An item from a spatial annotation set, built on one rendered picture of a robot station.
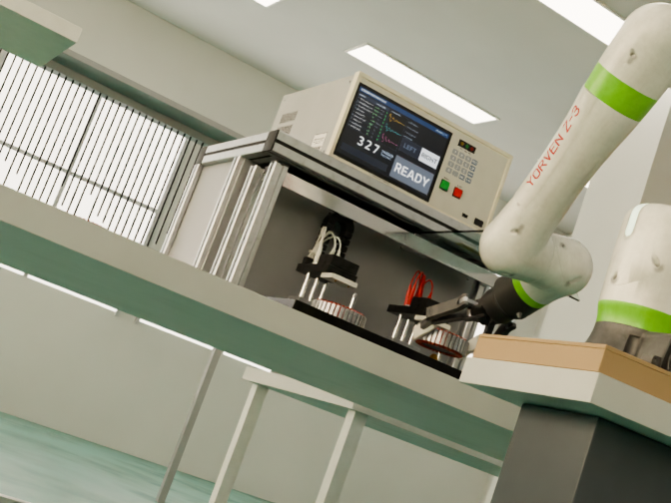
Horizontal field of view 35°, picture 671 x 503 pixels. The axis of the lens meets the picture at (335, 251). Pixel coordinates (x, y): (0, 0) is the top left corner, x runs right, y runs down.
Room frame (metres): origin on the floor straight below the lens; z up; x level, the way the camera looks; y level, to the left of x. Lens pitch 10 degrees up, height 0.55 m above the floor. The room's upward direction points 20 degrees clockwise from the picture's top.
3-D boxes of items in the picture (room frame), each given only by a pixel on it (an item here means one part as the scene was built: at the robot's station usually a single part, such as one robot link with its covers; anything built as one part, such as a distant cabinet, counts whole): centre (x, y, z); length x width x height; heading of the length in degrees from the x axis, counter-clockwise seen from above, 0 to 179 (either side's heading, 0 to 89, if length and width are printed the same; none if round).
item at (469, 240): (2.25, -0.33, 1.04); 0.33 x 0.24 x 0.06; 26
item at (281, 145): (2.45, -0.02, 1.09); 0.68 x 0.44 x 0.05; 116
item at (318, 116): (2.46, -0.03, 1.22); 0.44 x 0.39 x 0.20; 116
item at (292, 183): (2.25, -0.11, 1.03); 0.62 x 0.01 x 0.03; 116
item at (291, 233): (2.39, -0.05, 0.92); 0.66 x 0.01 x 0.30; 116
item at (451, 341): (2.21, -0.27, 0.84); 0.11 x 0.11 x 0.04
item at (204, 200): (2.38, 0.31, 0.91); 0.28 x 0.03 x 0.32; 26
